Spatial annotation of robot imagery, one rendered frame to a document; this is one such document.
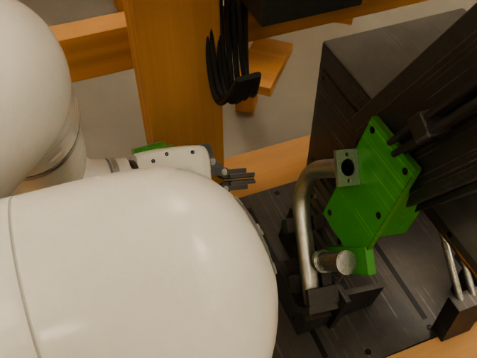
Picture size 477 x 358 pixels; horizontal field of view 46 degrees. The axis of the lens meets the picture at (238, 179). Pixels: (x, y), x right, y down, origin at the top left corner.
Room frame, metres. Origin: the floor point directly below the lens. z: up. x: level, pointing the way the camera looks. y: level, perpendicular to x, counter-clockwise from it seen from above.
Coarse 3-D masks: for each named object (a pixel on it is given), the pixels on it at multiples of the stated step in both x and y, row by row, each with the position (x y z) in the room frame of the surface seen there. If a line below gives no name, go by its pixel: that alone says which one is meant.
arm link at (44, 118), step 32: (0, 0) 0.28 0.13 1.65; (0, 32) 0.24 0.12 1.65; (32, 32) 0.26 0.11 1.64; (0, 64) 0.22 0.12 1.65; (32, 64) 0.24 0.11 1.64; (64, 64) 0.27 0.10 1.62; (0, 96) 0.21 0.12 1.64; (32, 96) 0.22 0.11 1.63; (64, 96) 0.25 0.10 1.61; (0, 128) 0.20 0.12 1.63; (32, 128) 0.22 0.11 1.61; (64, 128) 0.28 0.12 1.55; (0, 160) 0.20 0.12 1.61; (32, 160) 0.22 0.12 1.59; (0, 192) 0.20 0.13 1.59
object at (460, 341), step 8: (472, 328) 0.46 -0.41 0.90; (456, 336) 0.45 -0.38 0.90; (464, 336) 0.45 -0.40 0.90; (472, 336) 0.45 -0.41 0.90; (424, 344) 0.43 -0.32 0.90; (432, 344) 0.43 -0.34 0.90; (440, 344) 0.43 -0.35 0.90; (448, 344) 0.43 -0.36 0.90; (456, 344) 0.43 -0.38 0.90; (464, 344) 0.43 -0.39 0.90; (472, 344) 0.43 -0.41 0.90; (400, 352) 0.42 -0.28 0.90; (408, 352) 0.42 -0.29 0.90; (416, 352) 0.42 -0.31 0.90; (424, 352) 0.42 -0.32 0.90; (432, 352) 0.42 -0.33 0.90; (440, 352) 0.42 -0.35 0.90; (448, 352) 0.42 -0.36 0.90; (456, 352) 0.42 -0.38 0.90; (464, 352) 0.42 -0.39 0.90; (472, 352) 0.42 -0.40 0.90
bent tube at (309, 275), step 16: (320, 160) 0.62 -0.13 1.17; (336, 160) 0.57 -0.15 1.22; (352, 160) 0.58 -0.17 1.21; (304, 176) 0.62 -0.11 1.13; (320, 176) 0.60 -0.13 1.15; (336, 176) 0.56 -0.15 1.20; (352, 176) 0.56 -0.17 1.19; (304, 192) 0.61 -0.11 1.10; (304, 208) 0.60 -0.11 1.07; (304, 224) 0.58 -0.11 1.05; (304, 240) 0.56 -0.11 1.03; (304, 256) 0.54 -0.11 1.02; (304, 272) 0.52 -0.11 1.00; (304, 288) 0.50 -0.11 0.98
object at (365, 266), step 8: (328, 248) 0.54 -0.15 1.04; (336, 248) 0.52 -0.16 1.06; (344, 248) 0.51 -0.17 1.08; (352, 248) 0.50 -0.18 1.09; (360, 248) 0.49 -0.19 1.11; (360, 256) 0.48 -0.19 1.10; (368, 256) 0.48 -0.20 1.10; (360, 264) 0.48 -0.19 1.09; (368, 264) 0.47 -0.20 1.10; (336, 272) 0.50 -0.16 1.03; (360, 272) 0.47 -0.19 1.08; (368, 272) 0.46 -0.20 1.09
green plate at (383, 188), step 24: (360, 144) 0.60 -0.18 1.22; (384, 144) 0.56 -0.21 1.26; (360, 168) 0.57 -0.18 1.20; (384, 168) 0.54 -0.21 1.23; (408, 168) 0.51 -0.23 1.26; (336, 192) 0.59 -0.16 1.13; (360, 192) 0.55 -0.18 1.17; (384, 192) 0.52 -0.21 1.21; (408, 192) 0.52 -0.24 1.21; (336, 216) 0.56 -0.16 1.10; (360, 216) 0.53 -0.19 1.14; (384, 216) 0.50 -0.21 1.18; (408, 216) 0.52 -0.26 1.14; (360, 240) 0.50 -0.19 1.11
